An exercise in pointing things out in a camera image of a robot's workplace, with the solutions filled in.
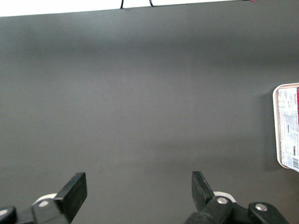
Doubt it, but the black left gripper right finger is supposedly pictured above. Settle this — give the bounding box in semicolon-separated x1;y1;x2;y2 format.
185;171;235;224

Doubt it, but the beige plastic tray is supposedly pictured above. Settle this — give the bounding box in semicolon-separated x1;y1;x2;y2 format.
272;82;299;170

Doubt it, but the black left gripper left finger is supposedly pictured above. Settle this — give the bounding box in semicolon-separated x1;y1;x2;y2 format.
31;172;88;224

